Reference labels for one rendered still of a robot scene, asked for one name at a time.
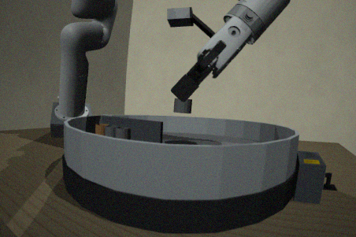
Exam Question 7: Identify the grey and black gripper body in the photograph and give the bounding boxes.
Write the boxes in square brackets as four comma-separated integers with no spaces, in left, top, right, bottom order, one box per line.
[197,13,256,78]

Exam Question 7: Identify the bronze bushing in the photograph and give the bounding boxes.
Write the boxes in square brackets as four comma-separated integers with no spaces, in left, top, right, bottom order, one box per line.
[95,124,109,136]

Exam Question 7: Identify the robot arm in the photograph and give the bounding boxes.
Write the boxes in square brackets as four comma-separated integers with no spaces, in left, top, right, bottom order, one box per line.
[55,0,290,121]

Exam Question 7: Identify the grey metal ring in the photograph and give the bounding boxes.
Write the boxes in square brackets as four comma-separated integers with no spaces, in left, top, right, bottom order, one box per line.
[105,125,120,138]
[173,98,192,113]
[116,127,131,139]

